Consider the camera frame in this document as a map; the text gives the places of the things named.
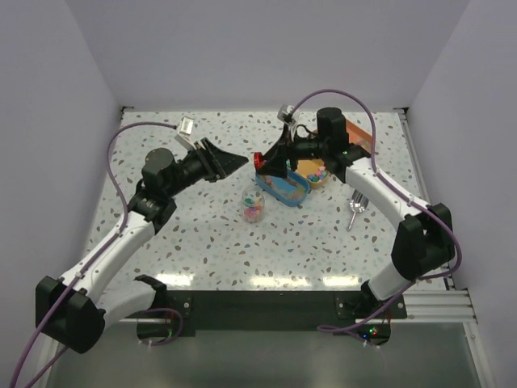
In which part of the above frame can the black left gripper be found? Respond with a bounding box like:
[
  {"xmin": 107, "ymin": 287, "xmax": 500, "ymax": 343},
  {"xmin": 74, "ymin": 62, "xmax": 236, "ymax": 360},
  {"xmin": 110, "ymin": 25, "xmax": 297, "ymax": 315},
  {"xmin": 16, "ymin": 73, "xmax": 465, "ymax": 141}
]
[{"xmin": 165, "ymin": 137, "xmax": 248, "ymax": 198}]

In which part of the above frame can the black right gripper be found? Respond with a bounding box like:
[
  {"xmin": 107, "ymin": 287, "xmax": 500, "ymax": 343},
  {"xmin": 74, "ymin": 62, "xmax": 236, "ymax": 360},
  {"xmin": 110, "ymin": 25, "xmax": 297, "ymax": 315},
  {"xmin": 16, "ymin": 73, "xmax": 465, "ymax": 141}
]
[{"xmin": 258, "ymin": 124, "xmax": 329, "ymax": 179}]

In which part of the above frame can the red jar lid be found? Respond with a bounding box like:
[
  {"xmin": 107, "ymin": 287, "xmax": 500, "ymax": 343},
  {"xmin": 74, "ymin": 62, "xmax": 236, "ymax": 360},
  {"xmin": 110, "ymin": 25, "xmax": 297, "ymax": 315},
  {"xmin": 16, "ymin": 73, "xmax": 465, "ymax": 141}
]
[{"xmin": 253, "ymin": 152, "xmax": 265, "ymax": 174}]

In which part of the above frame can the metal candy scoop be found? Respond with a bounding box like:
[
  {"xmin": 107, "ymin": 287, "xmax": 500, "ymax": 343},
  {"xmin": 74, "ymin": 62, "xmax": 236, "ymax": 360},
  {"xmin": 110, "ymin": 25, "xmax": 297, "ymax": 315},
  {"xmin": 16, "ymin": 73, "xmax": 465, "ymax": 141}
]
[{"xmin": 347, "ymin": 190, "xmax": 369, "ymax": 231}]

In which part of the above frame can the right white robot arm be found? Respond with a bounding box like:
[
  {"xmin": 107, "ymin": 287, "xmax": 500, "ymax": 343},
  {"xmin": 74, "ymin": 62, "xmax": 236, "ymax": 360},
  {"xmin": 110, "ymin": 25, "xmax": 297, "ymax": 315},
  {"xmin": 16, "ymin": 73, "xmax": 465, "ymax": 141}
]
[{"xmin": 254, "ymin": 107, "xmax": 455, "ymax": 318}]

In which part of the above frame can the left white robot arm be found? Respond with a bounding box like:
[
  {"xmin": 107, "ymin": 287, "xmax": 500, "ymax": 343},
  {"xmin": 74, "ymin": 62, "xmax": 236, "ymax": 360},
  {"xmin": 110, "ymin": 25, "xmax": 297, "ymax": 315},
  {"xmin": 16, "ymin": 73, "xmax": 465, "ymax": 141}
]
[{"xmin": 36, "ymin": 138, "xmax": 248, "ymax": 354}]

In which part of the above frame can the yellow oval candy tray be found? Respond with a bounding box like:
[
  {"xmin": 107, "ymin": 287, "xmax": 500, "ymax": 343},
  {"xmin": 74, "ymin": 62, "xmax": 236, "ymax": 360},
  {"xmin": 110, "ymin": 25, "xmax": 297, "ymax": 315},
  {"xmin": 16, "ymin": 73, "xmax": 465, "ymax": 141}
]
[{"xmin": 296, "ymin": 159, "xmax": 330, "ymax": 189}]

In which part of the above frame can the blue oval candy tray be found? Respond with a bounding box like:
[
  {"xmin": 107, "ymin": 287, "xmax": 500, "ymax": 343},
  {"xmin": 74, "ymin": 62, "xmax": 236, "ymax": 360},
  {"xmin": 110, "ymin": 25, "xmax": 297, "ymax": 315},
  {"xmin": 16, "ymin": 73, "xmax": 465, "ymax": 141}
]
[{"xmin": 255, "ymin": 171, "xmax": 310, "ymax": 207}]

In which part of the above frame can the clear glass jar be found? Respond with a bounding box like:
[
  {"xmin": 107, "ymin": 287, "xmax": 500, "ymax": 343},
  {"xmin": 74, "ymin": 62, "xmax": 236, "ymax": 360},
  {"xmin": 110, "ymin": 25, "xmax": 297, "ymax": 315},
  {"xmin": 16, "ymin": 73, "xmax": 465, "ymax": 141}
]
[{"xmin": 242, "ymin": 187, "xmax": 265, "ymax": 223}]

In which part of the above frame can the orange oval candy tray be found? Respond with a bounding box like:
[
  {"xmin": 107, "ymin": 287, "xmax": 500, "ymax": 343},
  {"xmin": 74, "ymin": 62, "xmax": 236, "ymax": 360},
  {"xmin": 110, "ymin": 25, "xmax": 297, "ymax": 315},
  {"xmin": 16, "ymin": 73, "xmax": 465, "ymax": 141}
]
[{"xmin": 346, "ymin": 120, "xmax": 372, "ymax": 153}]

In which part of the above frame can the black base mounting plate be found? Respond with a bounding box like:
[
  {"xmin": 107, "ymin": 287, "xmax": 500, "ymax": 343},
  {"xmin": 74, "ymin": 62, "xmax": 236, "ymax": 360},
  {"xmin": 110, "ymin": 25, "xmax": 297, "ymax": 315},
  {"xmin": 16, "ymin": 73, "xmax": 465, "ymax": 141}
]
[{"xmin": 120, "ymin": 289, "xmax": 405, "ymax": 347}]

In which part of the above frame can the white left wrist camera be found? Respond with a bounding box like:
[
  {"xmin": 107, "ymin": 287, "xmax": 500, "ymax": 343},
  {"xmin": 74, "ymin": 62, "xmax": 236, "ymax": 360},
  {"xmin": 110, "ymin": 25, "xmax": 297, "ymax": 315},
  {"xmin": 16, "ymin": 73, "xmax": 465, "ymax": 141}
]
[{"xmin": 174, "ymin": 116, "xmax": 195, "ymax": 150}]

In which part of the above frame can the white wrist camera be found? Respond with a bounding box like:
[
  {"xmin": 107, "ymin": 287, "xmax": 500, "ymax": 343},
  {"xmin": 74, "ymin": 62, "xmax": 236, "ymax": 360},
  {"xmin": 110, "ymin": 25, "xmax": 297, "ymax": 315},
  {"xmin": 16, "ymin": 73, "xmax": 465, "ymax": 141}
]
[
  {"xmin": 277, "ymin": 104, "xmax": 299, "ymax": 124},
  {"xmin": 174, "ymin": 116, "xmax": 195, "ymax": 150}
]

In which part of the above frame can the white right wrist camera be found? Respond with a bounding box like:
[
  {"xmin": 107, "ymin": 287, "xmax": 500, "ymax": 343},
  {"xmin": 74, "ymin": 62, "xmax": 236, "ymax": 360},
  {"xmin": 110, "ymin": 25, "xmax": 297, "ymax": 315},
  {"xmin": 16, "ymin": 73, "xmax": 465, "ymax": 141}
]
[{"xmin": 277, "ymin": 104, "xmax": 299, "ymax": 124}]

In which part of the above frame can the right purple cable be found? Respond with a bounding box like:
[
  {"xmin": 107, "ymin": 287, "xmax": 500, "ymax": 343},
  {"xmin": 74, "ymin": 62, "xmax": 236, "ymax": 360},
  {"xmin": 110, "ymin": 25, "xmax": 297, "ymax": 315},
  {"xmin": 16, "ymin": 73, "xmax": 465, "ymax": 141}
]
[{"xmin": 290, "ymin": 88, "xmax": 462, "ymax": 336}]

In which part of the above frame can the aluminium frame rail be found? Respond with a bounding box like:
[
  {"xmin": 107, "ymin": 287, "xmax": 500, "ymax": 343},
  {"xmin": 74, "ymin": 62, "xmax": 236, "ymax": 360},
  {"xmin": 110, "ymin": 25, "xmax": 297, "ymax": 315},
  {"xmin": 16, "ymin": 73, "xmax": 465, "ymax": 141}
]
[{"xmin": 28, "ymin": 276, "xmax": 475, "ymax": 387}]

